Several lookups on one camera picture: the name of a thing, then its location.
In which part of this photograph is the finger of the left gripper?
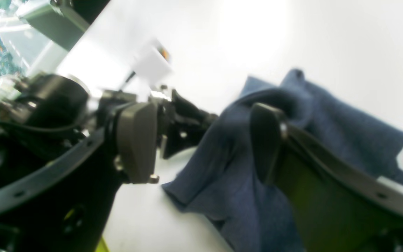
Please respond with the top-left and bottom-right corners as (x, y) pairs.
(160, 89), (219, 160)

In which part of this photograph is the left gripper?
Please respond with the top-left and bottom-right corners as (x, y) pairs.
(0, 38), (173, 137)

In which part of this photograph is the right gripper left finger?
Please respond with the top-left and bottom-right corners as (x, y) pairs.
(0, 98), (162, 252)

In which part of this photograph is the dark navy T-shirt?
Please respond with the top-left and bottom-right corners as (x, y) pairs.
(163, 69), (403, 252)

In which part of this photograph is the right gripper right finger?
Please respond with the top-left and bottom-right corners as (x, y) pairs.
(250, 103), (403, 252)

